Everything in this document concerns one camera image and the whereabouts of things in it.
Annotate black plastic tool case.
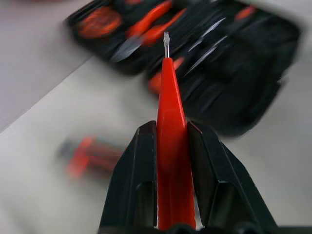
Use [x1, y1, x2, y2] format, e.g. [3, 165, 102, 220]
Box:
[67, 0, 302, 139]

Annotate orange-handled pliers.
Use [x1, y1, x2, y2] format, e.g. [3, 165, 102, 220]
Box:
[110, 0, 189, 63]

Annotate orange tape measure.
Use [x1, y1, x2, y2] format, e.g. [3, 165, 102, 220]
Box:
[77, 6, 123, 39]

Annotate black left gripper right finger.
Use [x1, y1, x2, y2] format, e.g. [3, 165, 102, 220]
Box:
[186, 120, 278, 229]

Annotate orange tool handle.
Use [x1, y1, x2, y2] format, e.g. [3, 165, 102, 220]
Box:
[147, 56, 186, 94]

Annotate red and black bit holder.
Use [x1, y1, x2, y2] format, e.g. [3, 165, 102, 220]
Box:
[58, 136, 125, 179]

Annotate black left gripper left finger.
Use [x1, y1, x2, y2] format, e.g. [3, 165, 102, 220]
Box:
[98, 120, 158, 231]

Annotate red flathead screwdriver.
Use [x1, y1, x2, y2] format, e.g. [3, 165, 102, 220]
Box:
[155, 31, 197, 231]

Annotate silver metal bit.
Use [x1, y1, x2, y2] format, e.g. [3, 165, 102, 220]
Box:
[188, 35, 229, 52]
[201, 17, 228, 38]

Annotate small orange-handled tool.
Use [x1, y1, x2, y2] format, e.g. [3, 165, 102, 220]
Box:
[234, 5, 257, 20]

